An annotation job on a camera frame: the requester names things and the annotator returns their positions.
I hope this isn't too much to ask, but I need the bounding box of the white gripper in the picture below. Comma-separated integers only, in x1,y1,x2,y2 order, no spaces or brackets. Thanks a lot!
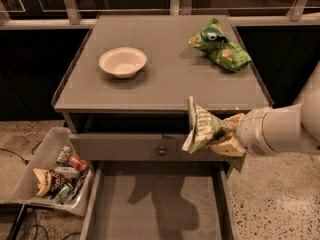
208,107,275,157

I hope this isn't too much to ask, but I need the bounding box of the green jalapeno chip bag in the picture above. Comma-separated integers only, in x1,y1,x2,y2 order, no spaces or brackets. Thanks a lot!
182,96,247,172

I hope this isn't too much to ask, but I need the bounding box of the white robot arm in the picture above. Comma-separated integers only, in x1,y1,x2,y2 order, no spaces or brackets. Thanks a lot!
208,65,320,157

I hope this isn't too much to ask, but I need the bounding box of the round metal drawer knob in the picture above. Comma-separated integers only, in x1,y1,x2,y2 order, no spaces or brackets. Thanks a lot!
158,146,167,156

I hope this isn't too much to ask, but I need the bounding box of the bright green chip bag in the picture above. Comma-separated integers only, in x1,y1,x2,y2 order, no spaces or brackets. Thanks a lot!
188,18,251,72

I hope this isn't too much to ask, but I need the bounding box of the grey drawer cabinet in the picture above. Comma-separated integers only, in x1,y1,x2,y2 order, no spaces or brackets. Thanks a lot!
51,14,275,240

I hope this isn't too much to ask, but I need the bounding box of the grey open middle drawer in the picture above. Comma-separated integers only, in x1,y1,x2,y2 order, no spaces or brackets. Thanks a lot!
80,161,239,240

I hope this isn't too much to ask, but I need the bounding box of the grey top drawer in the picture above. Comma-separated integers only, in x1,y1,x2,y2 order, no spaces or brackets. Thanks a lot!
69,133,223,162

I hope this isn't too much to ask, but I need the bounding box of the dark blue snack bag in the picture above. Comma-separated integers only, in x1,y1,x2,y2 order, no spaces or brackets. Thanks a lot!
71,168,89,199

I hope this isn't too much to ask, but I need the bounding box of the brown snack bag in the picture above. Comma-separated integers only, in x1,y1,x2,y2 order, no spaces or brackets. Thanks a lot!
33,168,71,197

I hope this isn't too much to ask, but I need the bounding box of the white paper bowl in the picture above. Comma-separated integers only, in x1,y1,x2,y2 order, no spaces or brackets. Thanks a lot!
99,47,147,79

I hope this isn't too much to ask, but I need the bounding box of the red soda can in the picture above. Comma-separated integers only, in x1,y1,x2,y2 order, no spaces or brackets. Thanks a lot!
69,154,87,172

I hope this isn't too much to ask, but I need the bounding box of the silver water bottle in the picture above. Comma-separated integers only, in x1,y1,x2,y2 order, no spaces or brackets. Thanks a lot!
54,166,79,179

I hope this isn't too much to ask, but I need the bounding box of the green soda can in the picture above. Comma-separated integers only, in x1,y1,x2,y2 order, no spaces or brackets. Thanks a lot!
56,146,72,165

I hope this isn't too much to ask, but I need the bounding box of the green can lower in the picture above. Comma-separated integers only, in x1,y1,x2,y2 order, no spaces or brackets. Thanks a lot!
53,183,73,204

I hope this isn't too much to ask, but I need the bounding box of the clear plastic storage bin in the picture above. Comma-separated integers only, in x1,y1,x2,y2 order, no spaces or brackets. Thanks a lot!
9,127,94,216

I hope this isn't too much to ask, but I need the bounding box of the metal window railing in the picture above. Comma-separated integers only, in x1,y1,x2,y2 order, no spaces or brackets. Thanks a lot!
0,0,320,30

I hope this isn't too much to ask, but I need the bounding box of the black floor cable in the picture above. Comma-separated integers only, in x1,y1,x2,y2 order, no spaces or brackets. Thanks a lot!
0,139,43,166

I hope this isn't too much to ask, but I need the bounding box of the blue floor cable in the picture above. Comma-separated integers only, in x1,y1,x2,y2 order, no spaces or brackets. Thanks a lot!
19,208,82,240

